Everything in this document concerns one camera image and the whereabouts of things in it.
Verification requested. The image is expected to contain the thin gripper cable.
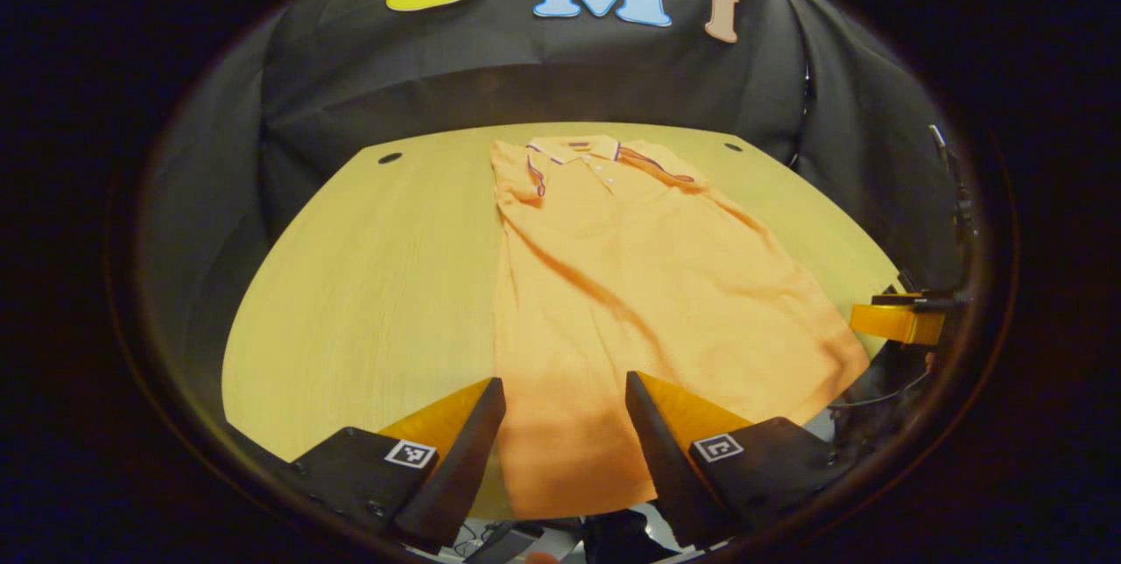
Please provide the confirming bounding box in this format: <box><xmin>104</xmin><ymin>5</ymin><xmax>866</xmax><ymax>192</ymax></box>
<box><xmin>927</xmin><ymin>123</ymin><xmax>975</xmax><ymax>223</ymax></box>

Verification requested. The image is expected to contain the black backdrop cloth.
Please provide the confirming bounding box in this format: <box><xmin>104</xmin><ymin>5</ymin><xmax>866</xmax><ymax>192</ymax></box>
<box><xmin>140</xmin><ymin>0</ymin><xmax>969</xmax><ymax>438</ymax></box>

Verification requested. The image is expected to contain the orange T-shirt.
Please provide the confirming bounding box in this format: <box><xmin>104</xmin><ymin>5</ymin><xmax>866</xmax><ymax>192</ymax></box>
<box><xmin>489</xmin><ymin>134</ymin><xmax>871</xmax><ymax>521</ymax></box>

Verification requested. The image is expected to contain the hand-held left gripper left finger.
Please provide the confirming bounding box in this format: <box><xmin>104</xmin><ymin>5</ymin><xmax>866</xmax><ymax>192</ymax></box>
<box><xmin>287</xmin><ymin>376</ymin><xmax>507</xmax><ymax>550</ymax></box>

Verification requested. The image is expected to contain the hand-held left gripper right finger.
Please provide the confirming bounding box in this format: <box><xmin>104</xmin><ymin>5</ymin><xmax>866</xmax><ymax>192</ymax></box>
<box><xmin>624</xmin><ymin>370</ymin><xmax>846</xmax><ymax>550</ymax></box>

